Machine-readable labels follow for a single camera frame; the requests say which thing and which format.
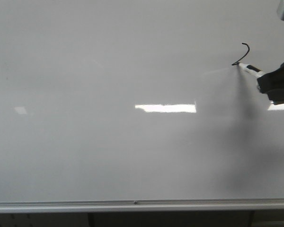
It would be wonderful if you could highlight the black whiteboard marker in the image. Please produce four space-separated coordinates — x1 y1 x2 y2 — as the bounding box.
238 62 265 78

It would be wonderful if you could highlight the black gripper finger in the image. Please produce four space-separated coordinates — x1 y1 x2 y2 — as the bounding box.
267 89 284 105
257 62 284 94

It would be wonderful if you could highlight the white whiteboard with aluminium frame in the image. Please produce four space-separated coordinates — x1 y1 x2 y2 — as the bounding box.
0 0 284 213

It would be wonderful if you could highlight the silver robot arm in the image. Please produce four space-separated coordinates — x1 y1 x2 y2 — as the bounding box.
257 0 284 105

